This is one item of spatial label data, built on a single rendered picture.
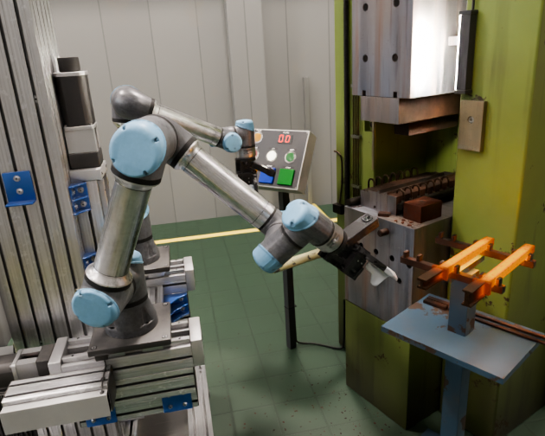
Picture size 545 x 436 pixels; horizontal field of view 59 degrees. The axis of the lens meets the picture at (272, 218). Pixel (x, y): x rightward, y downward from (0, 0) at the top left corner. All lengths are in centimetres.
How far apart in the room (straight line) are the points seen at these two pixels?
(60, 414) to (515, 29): 171
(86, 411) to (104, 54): 361
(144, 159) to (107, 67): 358
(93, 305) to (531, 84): 141
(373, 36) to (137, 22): 299
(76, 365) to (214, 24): 361
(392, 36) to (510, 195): 69
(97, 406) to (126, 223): 52
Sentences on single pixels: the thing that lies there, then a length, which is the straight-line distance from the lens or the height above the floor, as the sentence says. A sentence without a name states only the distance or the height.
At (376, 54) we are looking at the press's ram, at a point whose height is 152.
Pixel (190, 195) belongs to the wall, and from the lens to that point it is 480.
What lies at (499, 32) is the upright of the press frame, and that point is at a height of 157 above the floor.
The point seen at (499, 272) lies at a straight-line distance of 148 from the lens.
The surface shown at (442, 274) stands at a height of 94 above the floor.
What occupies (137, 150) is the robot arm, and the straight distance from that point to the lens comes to 109.
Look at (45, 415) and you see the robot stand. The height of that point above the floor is 70.
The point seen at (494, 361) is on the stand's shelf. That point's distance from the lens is 159.
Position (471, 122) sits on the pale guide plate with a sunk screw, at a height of 128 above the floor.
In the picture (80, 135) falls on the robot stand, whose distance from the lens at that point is 156.
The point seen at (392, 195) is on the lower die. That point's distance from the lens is 196.
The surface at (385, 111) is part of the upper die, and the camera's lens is 192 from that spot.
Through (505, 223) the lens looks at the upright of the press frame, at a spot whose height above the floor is 95.
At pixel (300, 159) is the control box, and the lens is 221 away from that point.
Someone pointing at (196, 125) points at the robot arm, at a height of 131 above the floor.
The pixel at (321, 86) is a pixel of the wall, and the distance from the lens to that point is 484.
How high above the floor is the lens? 156
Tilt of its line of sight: 19 degrees down
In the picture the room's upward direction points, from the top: 3 degrees counter-clockwise
